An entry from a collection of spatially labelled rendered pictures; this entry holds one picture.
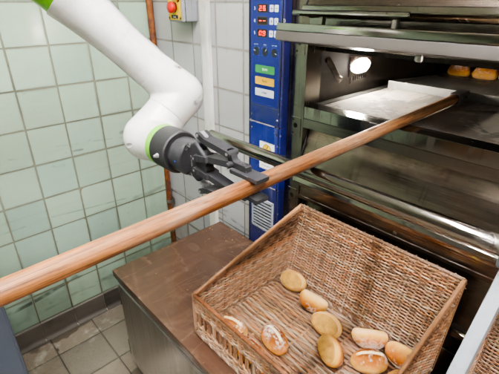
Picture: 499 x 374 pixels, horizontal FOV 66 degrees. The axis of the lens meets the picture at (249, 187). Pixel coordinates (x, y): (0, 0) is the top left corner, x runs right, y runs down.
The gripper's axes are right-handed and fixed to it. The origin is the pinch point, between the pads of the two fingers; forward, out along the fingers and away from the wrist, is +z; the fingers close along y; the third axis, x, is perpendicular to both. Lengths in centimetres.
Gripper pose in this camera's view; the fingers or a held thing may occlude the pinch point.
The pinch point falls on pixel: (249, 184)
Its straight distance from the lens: 67.1
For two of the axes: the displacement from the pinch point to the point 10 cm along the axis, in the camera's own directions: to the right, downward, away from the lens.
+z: 6.9, 3.2, -6.5
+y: -0.1, 9.0, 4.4
